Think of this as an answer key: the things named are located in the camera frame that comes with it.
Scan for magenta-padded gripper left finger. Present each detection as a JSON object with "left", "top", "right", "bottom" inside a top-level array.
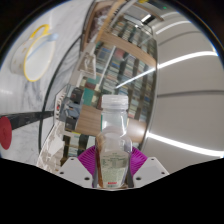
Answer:
[{"left": 56, "top": 144, "right": 98, "bottom": 189}]

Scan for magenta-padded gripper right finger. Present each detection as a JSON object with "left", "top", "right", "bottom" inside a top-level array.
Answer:
[{"left": 127, "top": 146, "right": 170, "bottom": 188}]

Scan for clear plastic drink bottle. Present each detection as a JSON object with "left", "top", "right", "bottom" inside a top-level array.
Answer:
[{"left": 94, "top": 94, "right": 134, "bottom": 190}]

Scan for dark grey building model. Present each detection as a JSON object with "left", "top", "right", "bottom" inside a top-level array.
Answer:
[{"left": 54, "top": 84, "right": 85, "bottom": 135}]

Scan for flat round red coaster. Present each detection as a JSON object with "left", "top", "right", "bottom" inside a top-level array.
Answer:
[{"left": 0, "top": 115, "right": 14, "bottom": 151}]

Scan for white architectural model with ramp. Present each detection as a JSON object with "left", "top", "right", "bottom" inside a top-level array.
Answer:
[{"left": 77, "top": 51, "right": 98, "bottom": 81}]

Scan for ceiling light strips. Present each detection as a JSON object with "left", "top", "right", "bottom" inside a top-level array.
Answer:
[{"left": 114, "top": 11, "right": 224, "bottom": 158}]

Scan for white mug with yellow handle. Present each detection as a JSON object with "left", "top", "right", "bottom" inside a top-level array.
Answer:
[{"left": 9, "top": 23, "right": 60, "bottom": 83}]

